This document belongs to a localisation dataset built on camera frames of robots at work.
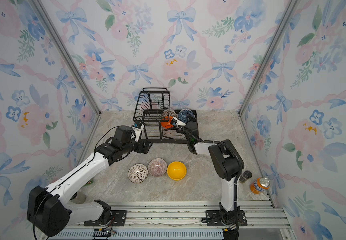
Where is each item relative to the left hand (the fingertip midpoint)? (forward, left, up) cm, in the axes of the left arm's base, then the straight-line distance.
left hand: (145, 139), depth 81 cm
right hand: (+21, -23, -2) cm, 31 cm away
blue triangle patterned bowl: (+33, -21, -15) cm, 42 cm away
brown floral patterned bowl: (+34, -14, -14) cm, 40 cm away
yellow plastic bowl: (-11, -17, -16) cm, 26 cm away
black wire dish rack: (+37, +2, -7) cm, 38 cm away
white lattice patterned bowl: (-11, +6, -18) cm, 22 cm away
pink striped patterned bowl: (-7, -5, -18) cm, 20 cm away
